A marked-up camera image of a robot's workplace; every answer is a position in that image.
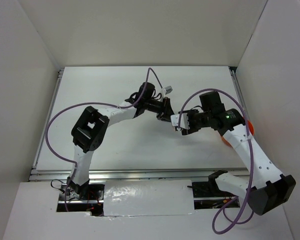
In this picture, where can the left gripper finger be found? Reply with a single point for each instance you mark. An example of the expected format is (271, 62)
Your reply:
(168, 110)
(164, 117)

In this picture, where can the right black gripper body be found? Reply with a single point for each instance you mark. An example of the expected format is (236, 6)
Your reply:
(197, 120)

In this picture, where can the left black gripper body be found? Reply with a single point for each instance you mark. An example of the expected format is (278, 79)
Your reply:
(155, 106)

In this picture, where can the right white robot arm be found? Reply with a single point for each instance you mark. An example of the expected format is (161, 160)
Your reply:
(270, 187)

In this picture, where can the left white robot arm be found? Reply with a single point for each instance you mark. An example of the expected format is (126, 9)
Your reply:
(89, 131)

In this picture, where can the orange round organizer container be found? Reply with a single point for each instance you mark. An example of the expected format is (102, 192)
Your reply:
(251, 129)

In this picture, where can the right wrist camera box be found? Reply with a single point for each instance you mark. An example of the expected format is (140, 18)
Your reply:
(180, 121)

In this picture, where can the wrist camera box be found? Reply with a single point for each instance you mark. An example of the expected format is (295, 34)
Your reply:
(180, 121)
(166, 90)

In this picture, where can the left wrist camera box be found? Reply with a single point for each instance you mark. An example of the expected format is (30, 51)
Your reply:
(166, 90)

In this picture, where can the aluminium table frame rail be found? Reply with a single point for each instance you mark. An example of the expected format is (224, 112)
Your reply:
(48, 167)

